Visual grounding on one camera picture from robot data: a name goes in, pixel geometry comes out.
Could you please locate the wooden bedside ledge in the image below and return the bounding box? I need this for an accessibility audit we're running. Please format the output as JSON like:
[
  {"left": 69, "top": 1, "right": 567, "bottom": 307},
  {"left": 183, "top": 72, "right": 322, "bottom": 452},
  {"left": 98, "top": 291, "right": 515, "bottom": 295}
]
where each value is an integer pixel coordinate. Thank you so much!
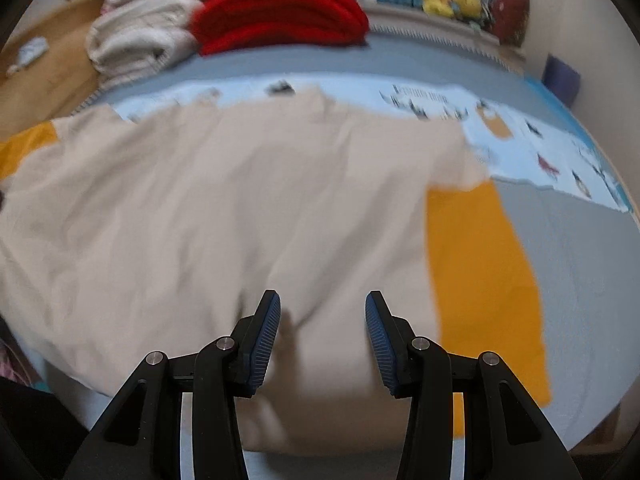
[{"left": 0, "top": 0, "right": 119, "bottom": 142}]

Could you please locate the red folded blanket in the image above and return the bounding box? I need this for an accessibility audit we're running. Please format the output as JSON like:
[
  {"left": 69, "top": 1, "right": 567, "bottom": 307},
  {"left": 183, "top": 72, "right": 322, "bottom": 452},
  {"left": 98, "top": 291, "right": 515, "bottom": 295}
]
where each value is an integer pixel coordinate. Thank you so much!
[{"left": 192, "top": 0, "right": 371, "bottom": 57}]

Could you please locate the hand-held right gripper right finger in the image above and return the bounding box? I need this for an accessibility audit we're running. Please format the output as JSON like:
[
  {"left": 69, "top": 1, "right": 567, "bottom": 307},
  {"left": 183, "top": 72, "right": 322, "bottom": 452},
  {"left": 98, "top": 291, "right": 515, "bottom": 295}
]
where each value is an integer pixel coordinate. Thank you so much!
[{"left": 364, "top": 290, "right": 583, "bottom": 480}]

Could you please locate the beige hooded jacket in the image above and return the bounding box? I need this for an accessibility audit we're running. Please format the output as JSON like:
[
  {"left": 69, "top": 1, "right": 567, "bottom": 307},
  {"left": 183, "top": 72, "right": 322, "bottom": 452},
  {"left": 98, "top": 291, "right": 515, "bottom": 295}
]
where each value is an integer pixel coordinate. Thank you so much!
[{"left": 0, "top": 85, "right": 492, "bottom": 457}]

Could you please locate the beige headboard ledge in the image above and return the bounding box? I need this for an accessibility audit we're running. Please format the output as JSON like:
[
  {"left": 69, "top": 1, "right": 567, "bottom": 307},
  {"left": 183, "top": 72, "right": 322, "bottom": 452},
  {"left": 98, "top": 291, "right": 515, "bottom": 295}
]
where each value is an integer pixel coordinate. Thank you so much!
[{"left": 360, "top": 0, "right": 527, "bottom": 62}]

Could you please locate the dark red plush toy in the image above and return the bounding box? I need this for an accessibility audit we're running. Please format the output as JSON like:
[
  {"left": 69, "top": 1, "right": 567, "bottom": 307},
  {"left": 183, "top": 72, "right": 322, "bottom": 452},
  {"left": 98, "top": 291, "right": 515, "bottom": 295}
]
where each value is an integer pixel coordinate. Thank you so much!
[{"left": 489, "top": 0, "right": 531, "bottom": 47}]

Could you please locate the purple cushion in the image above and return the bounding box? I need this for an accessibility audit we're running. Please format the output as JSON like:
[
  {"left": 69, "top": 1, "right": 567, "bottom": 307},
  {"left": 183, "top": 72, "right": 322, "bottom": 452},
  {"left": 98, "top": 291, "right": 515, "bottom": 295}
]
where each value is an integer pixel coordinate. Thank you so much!
[{"left": 542, "top": 53, "right": 582, "bottom": 107}]

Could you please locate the cream folded blanket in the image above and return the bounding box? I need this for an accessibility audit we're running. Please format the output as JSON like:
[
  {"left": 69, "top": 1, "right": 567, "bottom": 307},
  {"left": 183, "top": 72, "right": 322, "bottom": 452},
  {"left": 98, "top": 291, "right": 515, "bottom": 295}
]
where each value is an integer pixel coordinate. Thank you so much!
[{"left": 87, "top": 0, "right": 202, "bottom": 77}]

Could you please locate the printed bed sheet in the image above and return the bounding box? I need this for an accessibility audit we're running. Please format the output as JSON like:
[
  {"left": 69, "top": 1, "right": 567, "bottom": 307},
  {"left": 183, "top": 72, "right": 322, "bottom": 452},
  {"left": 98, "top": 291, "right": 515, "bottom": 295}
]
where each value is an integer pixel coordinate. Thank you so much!
[{"left": 0, "top": 27, "right": 640, "bottom": 463}]

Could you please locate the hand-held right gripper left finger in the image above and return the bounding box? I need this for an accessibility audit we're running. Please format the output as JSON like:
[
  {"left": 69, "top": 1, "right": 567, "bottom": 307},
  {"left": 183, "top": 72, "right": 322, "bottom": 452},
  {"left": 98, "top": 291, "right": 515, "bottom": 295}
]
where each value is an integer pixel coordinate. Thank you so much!
[{"left": 62, "top": 290, "right": 282, "bottom": 480}]

